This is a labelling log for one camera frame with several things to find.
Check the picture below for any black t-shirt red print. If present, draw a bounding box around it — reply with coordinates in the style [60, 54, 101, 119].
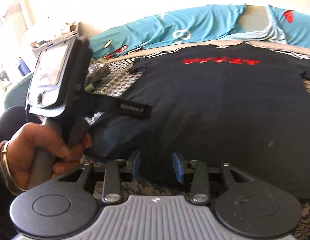
[86, 43, 310, 199]

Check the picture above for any person's left forearm dark sleeve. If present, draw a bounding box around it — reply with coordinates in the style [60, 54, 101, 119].
[0, 106, 27, 239]

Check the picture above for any person's left hand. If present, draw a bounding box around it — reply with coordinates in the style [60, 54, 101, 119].
[7, 123, 92, 190]

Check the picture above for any grey patterned folded garment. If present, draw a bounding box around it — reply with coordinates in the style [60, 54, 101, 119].
[85, 63, 110, 93]

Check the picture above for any white perforated laundry basket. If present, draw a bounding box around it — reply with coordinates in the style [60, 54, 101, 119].
[31, 22, 79, 58]

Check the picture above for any blue houndstooth bed cover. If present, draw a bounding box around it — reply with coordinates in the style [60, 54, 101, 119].
[94, 59, 310, 239]

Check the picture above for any grey dotted mattress edge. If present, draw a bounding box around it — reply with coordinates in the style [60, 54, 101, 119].
[96, 40, 310, 63]

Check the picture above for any blue airplane print bolster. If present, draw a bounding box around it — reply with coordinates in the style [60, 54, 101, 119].
[90, 4, 310, 59]

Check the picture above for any gold bangle bracelet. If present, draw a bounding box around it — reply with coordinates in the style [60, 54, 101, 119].
[0, 139, 28, 193]

